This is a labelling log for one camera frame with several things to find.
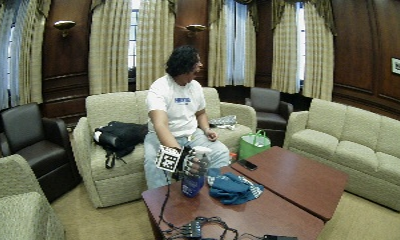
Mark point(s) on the patterned grey pouch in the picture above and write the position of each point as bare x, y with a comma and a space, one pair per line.
224, 121

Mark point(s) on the white marker cube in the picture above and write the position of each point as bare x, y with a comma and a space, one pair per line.
168, 159

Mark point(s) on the small orange object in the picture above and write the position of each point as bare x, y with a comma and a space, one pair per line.
233, 157

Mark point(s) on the green shopping bag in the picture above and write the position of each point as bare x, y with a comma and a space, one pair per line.
252, 146

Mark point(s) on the black phone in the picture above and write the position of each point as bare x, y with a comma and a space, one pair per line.
246, 164

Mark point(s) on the blue cloth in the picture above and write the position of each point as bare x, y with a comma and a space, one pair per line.
230, 189

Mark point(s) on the the person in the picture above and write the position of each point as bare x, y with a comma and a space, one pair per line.
175, 100

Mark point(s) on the small dark leather armchair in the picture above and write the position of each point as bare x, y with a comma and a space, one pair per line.
268, 106

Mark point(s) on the black backpack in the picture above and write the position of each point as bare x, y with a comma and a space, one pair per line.
120, 135

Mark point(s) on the beige two-seat sofa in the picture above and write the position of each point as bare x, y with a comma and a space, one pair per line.
115, 110

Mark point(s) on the beige checked curtain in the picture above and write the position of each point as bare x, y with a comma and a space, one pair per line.
249, 56
155, 46
284, 53
108, 50
31, 56
217, 50
317, 56

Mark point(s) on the white sheer curtain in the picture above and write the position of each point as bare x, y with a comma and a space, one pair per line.
234, 46

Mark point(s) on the flat black device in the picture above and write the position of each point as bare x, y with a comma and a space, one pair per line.
277, 237

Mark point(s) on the beige three-seat sofa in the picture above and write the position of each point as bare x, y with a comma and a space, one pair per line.
354, 146

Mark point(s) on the large dark leather armchair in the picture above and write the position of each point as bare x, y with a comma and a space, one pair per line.
35, 146

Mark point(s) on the beige upholstered armchair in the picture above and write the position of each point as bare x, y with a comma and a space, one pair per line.
13, 206

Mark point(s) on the brass wall lamp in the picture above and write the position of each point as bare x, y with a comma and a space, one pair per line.
195, 28
64, 25

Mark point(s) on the framed wall picture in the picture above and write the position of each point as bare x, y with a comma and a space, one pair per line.
398, 66

